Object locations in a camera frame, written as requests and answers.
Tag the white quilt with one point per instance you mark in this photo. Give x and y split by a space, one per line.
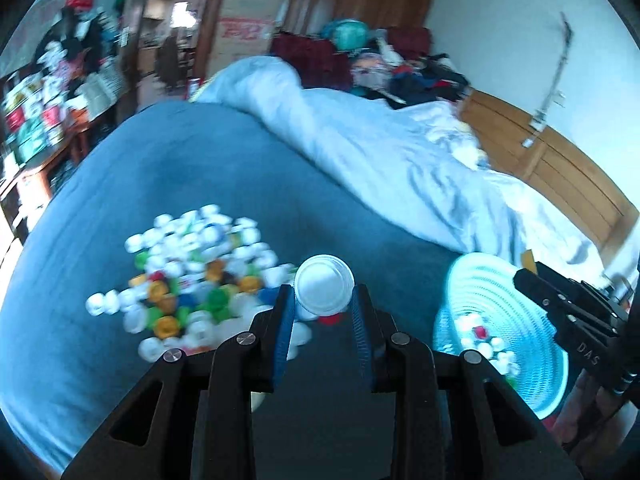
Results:
380 150

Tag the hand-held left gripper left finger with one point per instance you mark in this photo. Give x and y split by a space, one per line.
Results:
283 330

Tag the heap of clothes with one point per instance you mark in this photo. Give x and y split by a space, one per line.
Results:
380 65

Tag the wooden headboard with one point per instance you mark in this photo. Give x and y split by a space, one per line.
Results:
555 160

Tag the cardboard box with red print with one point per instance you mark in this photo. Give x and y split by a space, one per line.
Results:
245 30

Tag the pile of mixed bottle caps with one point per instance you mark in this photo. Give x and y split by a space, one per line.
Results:
190 270

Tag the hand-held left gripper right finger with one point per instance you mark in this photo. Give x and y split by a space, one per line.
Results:
361 330

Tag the teal woven plastic basket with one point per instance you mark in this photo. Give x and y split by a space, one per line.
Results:
520 320

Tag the small heap of sorted caps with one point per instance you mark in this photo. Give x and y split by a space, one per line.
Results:
487 347

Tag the wide white bottle cap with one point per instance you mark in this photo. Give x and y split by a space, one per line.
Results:
324 285

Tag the cluttered wooden shelf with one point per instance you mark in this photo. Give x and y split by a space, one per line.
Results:
45 100

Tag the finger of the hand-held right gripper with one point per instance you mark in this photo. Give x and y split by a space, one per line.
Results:
540 290
567 282

